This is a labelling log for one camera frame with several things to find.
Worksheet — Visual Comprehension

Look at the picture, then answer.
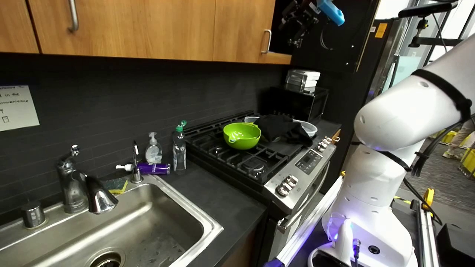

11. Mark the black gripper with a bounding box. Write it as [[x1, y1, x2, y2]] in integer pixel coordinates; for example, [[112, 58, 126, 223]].
[[274, 0, 323, 52]]

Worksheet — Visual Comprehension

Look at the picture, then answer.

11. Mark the chrome bar door handle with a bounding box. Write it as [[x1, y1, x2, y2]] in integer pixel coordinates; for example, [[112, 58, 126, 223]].
[[259, 27, 274, 55], [66, 0, 81, 34]]

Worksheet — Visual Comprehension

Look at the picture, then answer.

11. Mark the wide wooden cabinet door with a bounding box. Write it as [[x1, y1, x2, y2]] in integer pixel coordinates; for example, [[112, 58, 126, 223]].
[[28, 0, 218, 63]]

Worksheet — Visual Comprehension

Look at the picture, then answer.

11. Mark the blue cloth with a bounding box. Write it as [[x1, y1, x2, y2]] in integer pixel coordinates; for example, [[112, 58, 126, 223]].
[[314, 0, 347, 28]]

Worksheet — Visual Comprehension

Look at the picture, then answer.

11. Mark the clear plastic container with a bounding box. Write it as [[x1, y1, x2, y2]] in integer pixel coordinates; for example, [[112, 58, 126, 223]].
[[285, 69, 322, 97]]

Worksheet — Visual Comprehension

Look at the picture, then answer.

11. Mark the black ribbed crate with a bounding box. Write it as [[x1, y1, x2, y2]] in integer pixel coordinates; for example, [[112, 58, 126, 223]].
[[255, 86, 329, 125]]

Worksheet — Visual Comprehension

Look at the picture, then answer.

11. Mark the tall black panel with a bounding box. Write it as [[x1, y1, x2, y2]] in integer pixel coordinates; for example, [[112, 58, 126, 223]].
[[291, 0, 400, 165]]

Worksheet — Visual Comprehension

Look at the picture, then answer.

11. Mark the yellow sticker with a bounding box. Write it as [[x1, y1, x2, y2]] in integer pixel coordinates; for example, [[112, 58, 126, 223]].
[[374, 23, 390, 40]]

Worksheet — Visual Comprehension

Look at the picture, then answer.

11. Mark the black cloth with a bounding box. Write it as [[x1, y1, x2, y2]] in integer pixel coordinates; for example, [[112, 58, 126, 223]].
[[253, 113, 314, 149]]

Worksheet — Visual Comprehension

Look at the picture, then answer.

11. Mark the white bowl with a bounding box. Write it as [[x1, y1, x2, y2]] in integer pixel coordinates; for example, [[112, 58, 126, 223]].
[[292, 117, 319, 141]]

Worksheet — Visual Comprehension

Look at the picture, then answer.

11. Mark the lime green bowl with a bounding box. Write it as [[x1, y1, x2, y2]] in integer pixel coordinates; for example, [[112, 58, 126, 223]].
[[221, 120, 262, 152]]

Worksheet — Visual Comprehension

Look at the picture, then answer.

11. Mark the green capped dish soap bottle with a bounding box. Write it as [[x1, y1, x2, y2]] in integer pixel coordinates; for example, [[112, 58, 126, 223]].
[[170, 119, 190, 174]]

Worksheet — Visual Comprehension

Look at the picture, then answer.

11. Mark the clear hand soap bottle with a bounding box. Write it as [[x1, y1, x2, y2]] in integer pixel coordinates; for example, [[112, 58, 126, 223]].
[[144, 131, 164, 166]]

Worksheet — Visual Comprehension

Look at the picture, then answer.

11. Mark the chrome sink soap pump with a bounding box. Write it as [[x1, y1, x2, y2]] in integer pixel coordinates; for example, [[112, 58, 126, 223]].
[[114, 140, 145, 186]]

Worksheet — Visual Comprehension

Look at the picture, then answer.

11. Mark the yellow floor object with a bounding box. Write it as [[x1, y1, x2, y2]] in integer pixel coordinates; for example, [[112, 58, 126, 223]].
[[441, 123, 475, 180]]

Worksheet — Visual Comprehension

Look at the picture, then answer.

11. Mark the yellow green sponge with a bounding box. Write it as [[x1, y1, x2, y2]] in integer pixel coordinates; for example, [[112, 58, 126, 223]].
[[105, 177, 132, 196]]

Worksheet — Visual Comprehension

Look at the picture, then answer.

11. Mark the stainless steel sink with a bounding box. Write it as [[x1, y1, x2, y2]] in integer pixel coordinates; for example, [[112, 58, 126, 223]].
[[0, 174, 225, 267]]

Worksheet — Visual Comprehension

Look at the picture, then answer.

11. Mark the chrome kitchen faucet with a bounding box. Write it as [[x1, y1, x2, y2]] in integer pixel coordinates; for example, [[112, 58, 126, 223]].
[[55, 143, 120, 215]]

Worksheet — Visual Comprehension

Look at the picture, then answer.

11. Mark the small chrome sink cap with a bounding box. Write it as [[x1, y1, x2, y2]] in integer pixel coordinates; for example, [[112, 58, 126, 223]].
[[22, 201, 47, 229]]

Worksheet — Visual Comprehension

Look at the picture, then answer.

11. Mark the black camera stand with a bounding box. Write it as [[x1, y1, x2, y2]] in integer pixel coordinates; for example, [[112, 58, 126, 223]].
[[397, 0, 475, 49]]

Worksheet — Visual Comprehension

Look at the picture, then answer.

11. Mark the yellow handled clamp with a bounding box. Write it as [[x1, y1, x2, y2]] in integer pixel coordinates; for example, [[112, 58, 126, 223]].
[[421, 186, 438, 211]]

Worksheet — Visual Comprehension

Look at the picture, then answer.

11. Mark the metal rail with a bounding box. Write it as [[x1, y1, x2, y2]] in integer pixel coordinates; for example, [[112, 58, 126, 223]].
[[411, 199, 442, 267]]

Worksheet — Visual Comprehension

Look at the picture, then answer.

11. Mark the white paper wall sign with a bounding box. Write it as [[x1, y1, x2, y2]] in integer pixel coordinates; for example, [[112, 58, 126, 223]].
[[0, 83, 41, 134]]

